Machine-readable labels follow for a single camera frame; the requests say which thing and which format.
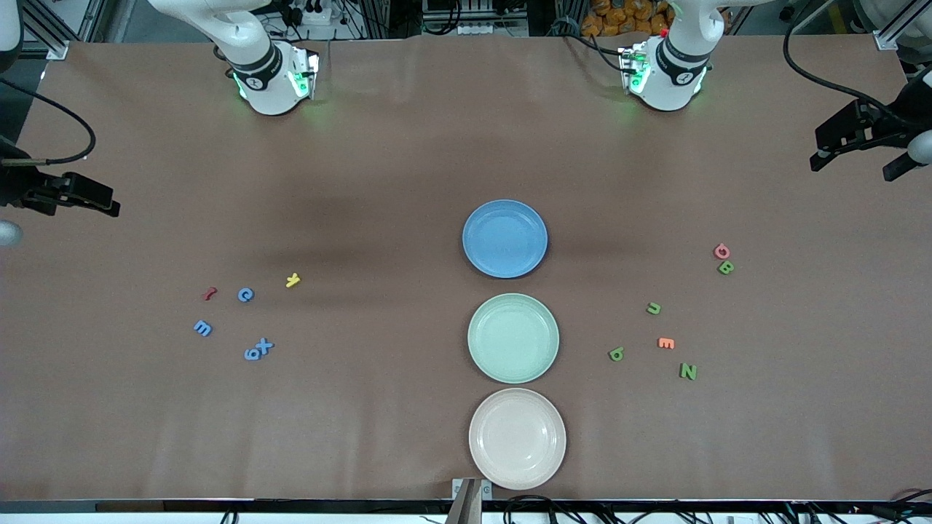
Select aluminium frame profile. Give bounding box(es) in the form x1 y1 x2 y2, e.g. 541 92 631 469
20 0 71 61
874 0 920 52

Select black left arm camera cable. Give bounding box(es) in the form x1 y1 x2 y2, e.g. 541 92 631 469
783 0 932 132

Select orange objects pile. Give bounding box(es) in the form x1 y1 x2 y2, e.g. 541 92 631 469
581 0 672 39

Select white power strip with plugs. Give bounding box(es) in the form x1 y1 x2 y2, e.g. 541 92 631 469
291 0 333 27

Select brown table cover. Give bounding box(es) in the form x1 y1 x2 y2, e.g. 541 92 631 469
0 33 932 504

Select light green plate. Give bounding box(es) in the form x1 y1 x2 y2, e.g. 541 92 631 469
467 293 561 385

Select blue plate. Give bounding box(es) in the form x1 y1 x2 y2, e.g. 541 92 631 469
462 199 549 279

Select metal table edge bracket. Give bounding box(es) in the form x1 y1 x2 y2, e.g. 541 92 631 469
446 477 493 524

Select black base power cable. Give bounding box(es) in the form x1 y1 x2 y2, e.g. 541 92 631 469
553 18 628 74

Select long white power strip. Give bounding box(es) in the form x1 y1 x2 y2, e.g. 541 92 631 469
456 21 529 37

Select black table edge rail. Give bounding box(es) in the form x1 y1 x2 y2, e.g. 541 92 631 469
0 499 932 515

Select pale pink plate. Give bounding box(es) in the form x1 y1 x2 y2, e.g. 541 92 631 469
468 387 567 491

